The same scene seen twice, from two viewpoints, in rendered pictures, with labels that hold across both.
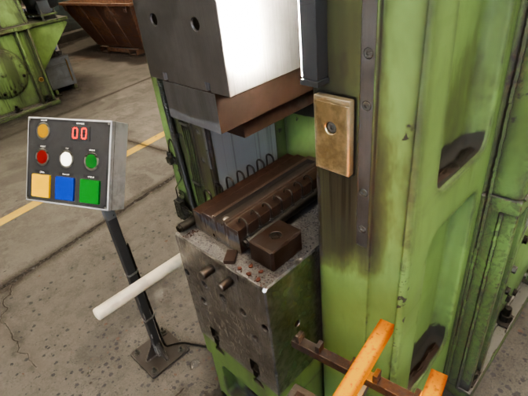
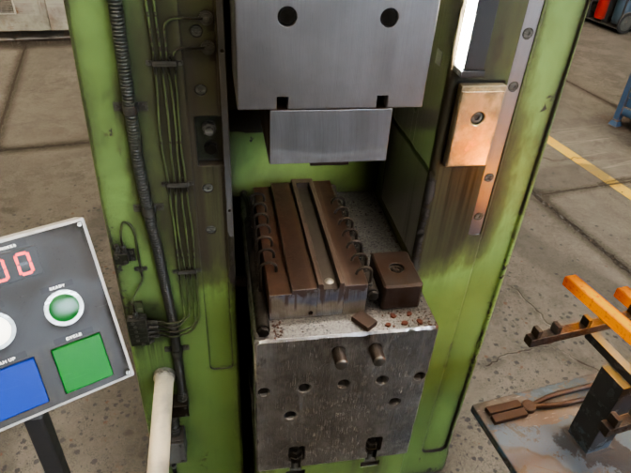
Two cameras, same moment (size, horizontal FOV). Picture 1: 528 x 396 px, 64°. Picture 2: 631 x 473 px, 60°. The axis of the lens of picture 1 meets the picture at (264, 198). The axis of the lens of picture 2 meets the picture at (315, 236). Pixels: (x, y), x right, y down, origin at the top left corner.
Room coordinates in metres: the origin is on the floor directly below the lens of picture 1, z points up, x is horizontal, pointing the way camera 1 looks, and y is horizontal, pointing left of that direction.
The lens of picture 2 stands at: (0.55, 0.86, 1.70)
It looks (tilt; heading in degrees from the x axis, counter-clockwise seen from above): 35 degrees down; 300
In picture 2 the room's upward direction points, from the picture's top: 4 degrees clockwise
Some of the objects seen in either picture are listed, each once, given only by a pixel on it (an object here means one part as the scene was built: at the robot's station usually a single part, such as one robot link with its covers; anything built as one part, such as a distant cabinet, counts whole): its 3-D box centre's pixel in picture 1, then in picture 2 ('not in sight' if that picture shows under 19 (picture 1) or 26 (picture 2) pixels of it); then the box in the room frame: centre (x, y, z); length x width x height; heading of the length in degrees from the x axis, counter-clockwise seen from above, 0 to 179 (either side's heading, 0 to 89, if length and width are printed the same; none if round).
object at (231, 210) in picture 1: (271, 187); (314, 226); (1.08, -0.03, 0.99); 0.42 x 0.05 x 0.01; 132
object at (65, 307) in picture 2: (91, 161); (64, 307); (1.20, 0.52, 1.09); 0.05 x 0.03 x 0.04; 42
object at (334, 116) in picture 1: (333, 135); (472, 126); (0.81, -0.16, 1.27); 0.09 x 0.02 x 0.17; 42
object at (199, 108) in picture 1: (254, 79); (310, 89); (1.10, -0.01, 1.32); 0.42 x 0.20 x 0.10; 132
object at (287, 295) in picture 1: (287, 264); (319, 317); (1.06, -0.05, 0.69); 0.56 x 0.38 x 0.45; 132
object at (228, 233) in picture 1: (266, 194); (303, 239); (1.10, -0.01, 0.96); 0.42 x 0.20 x 0.09; 132
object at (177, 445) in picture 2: not in sight; (168, 444); (1.30, 0.30, 0.36); 0.09 x 0.07 x 0.12; 42
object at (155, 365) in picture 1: (157, 346); not in sight; (1.32, 0.58, 0.05); 0.22 x 0.22 x 0.09; 42
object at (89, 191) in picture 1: (90, 191); (83, 362); (1.16, 0.54, 1.01); 0.07 x 0.05 x 0.07; 67
